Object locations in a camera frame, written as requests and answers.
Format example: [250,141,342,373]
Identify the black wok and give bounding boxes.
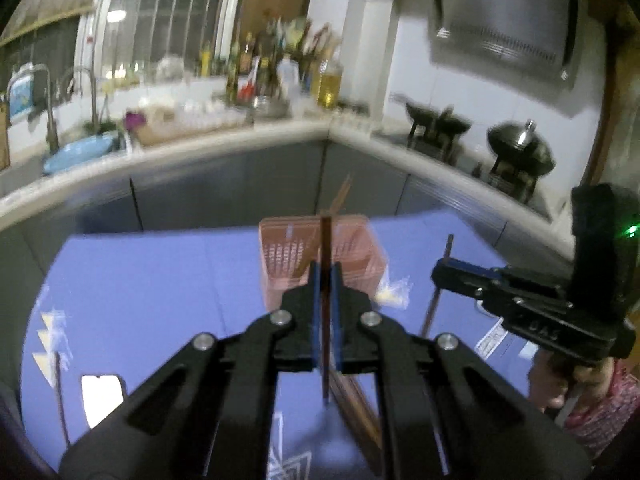
[392,92,473,138]

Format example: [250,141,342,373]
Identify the brown wooden chopstick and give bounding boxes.
[330,374,373,448]
[419,233,456,339]
[321,214,335,407]
[345,377,385,463]
[295,174,355,277]
[54,355,71,448]

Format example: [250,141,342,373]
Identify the pink perforated plastic basket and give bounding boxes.
[259,215,388,311]

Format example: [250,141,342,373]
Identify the tall steel faucet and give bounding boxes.
[30,64,62,157]

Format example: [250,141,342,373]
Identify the blue printed tablecloth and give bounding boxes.
[20,210,538,480]

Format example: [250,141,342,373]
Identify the blue wash basin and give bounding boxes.
[42,135,117,176]

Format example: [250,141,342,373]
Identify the person's right hand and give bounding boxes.
[529,352,583,412]

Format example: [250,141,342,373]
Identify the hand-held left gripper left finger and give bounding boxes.
[60,261,322,480]

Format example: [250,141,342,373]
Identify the white plastic jug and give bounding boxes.
[277,55,302,97]

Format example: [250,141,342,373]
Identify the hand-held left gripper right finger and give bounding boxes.
[331,261,592,480]

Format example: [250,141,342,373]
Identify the person's right forearm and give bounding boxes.
[565,360,640,461]

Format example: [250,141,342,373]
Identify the small wooden cutting board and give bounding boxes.
[0,95,12,171]

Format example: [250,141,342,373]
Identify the curved steel faucet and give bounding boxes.
[67,67,101,133]

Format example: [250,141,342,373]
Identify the gas stove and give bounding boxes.
[380,127,553,218]

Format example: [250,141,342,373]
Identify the large cooking oil bottle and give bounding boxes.
[316,57,345,108]

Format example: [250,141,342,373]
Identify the grey kitchen counter cabinets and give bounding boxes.
[0,120,556,273]

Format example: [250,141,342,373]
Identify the black pot with steel lid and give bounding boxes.
[487,119,557,173]

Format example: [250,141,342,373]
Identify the steel range hood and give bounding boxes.
[429,0,581,92]

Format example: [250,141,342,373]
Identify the row of condiment bottles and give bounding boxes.
[197,15,313,107]

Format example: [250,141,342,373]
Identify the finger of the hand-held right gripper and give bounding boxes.
[431,265,572,319]
[442,258,572,299]

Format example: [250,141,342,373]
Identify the barred kitchen window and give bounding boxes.
[75,0,243,88]

